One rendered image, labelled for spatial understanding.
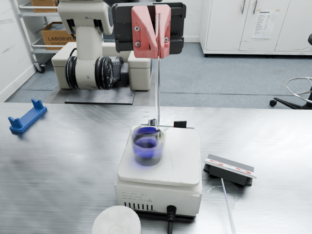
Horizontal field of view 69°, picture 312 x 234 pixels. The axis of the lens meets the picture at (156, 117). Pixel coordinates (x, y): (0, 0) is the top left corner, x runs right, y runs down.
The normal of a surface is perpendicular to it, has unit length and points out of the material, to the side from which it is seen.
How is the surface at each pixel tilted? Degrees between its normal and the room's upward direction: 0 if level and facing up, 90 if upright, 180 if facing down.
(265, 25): 90
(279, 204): 0
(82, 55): 64
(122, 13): 91
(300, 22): 90
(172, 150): 0
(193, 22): 90
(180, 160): 0
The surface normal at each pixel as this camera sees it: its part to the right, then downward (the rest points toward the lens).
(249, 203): 0.00, -0.80
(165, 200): -0.12, 0.60
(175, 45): 0.14, 0.61
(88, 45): -0.04, 0.19
